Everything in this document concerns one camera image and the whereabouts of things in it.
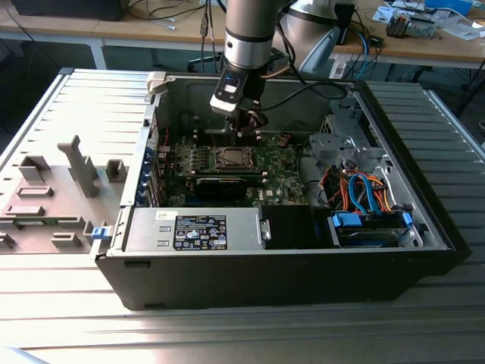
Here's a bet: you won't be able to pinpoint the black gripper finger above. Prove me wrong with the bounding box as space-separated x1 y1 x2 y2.
242 111 271 137
234 109 252 137

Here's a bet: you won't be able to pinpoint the silver CPU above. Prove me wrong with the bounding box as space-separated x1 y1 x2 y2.
223 149 248 167

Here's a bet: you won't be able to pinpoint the metal socket cover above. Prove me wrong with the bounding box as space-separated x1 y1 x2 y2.
214 146 259 171

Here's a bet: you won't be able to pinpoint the CPU socket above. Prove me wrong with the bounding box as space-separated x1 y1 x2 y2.
213 145 260 171

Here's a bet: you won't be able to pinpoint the black CPU cooler heatsink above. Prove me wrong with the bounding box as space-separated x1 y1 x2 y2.
385 10 413 39

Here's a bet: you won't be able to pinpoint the green motherboard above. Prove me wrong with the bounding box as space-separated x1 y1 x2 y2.
155 130 311 209

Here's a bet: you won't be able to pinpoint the black expansion card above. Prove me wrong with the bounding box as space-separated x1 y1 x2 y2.
194 174 248 202

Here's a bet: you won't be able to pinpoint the pale grey slanted panel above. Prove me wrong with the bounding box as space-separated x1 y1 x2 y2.
299 26 340 74

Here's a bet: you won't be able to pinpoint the silver metal drive cage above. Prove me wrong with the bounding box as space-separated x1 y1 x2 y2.
307 94 393 174

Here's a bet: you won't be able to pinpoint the black upright box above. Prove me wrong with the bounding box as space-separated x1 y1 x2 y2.
336 0 358 46

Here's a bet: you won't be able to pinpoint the blue expansion card retainer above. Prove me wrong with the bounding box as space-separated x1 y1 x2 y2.
136 146 153 204

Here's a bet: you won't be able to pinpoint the silver power supply unit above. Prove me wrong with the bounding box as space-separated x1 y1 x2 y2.
121 206 267 254

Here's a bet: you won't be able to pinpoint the light wooden desk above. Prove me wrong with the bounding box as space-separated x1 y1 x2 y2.
0 0 228 71
329 0 485 118

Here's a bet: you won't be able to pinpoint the hard disk in blue carrier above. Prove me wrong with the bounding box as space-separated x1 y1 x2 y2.
328 210 415 250

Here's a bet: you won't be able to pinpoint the black PC case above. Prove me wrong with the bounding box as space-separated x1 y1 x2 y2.
89 70 474 312

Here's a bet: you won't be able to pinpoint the grey parts rack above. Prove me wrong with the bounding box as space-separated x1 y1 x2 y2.
0 134 133 256

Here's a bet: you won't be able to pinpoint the silver metal device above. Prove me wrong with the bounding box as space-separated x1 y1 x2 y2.
408 14 437 39

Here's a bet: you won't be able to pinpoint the black device case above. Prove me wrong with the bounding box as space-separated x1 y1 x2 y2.
10 0 125 23

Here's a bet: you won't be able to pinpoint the blue box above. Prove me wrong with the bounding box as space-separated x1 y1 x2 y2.
423 0 474 17

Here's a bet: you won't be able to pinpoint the white paper sheets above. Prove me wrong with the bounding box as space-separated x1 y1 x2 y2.
435 11 485 42

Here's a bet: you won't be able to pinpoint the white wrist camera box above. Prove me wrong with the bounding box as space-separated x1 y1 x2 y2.
209 74 248 115

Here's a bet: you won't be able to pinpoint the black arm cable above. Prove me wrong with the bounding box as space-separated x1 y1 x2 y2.
259 81 349 111

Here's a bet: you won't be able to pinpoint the grey case latch handle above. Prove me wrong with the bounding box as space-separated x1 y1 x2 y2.
145 71 168 96

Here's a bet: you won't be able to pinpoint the blue flat data cable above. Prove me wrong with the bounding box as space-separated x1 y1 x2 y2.
347 172 378 216

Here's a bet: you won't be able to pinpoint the orange wire bundle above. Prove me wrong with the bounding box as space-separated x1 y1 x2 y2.
324 169 397 214

